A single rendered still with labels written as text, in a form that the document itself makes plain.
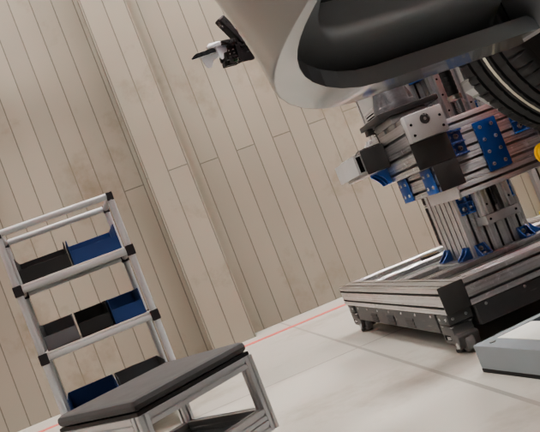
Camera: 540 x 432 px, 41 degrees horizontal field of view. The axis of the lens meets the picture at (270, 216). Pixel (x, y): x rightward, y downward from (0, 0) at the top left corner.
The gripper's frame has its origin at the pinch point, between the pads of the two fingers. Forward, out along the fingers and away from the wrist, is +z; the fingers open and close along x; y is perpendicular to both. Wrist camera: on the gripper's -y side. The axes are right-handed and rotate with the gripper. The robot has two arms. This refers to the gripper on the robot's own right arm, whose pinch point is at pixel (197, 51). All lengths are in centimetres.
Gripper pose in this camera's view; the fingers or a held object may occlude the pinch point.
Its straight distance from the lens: 249.1
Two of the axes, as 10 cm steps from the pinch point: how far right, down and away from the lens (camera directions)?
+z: -8.5, 3.2, -4.1
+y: 3.1, 9.5, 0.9
